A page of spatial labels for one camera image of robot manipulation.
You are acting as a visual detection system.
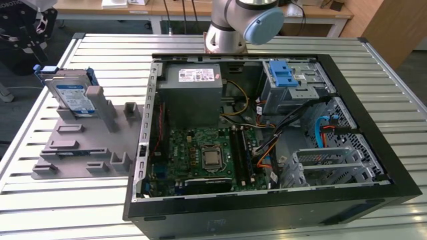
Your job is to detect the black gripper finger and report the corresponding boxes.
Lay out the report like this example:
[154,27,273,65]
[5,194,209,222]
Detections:
[0,30,23,55]
[19,7,58,63]

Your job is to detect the hard disk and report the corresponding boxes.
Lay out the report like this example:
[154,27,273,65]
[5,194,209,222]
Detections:
[31,64,99,118]

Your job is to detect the silver metal disk bay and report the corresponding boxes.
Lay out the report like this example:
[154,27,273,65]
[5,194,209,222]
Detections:
[281,147,381,189]

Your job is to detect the wooden desk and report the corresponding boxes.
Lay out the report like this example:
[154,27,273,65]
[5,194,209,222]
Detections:
[38,0,354,38]

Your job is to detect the white furniture leg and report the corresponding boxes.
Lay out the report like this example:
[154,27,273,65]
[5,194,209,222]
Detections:
[0,81,15,103]

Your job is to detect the grey parts rack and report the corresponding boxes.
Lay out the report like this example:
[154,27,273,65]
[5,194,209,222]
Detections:
[30,86,147,180]

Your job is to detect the grey power supply unit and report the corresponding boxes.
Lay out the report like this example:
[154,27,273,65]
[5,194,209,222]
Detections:
[154,63,224,129]

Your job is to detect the green motherboard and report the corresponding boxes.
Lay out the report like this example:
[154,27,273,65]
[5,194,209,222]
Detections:
[145,126,268,197]

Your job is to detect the CPU socket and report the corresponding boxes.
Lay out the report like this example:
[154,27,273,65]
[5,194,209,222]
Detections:
[197,143,226,174]

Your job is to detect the blue plastic drive latch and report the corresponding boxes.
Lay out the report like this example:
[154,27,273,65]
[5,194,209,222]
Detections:
[266,60,297,88]

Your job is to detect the silver CPU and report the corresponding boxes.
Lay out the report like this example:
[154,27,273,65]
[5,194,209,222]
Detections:
[202,151,222,168]

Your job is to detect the metal socket cover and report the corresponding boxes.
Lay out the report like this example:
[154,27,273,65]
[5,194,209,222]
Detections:
[198,144,225,173]

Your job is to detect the black RAM slot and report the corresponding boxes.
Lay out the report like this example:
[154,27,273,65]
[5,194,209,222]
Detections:
[232,126,249,186]
[228,126,245,186]
[236,126,252,186]

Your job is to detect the black graphics card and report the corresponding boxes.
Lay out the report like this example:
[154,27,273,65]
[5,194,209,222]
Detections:
[181,175,233,196]

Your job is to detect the grey metal drive cage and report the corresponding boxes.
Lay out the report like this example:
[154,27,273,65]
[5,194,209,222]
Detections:
[258,59,337,116]

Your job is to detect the black PC case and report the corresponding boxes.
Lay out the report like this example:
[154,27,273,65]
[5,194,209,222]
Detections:
[121,52,422,240]

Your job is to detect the wooden cabinet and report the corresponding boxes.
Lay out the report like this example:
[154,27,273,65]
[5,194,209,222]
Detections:
[338,0,427,70]

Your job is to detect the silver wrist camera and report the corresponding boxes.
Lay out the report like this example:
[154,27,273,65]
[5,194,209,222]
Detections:
[22,0,57,13]

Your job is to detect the yellow black wire bundle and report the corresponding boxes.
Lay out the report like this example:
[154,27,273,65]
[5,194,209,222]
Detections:
[221,79,250,118]

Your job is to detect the orange red wire bundle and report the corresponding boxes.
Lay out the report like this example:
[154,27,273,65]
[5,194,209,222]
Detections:
[254,151,273,169]

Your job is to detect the blue data wire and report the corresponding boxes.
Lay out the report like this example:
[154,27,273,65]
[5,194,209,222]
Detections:
[312,115,340,149]

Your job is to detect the black orange power wire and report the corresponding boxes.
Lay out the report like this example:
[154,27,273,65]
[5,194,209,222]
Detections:
[320,125,360,136]

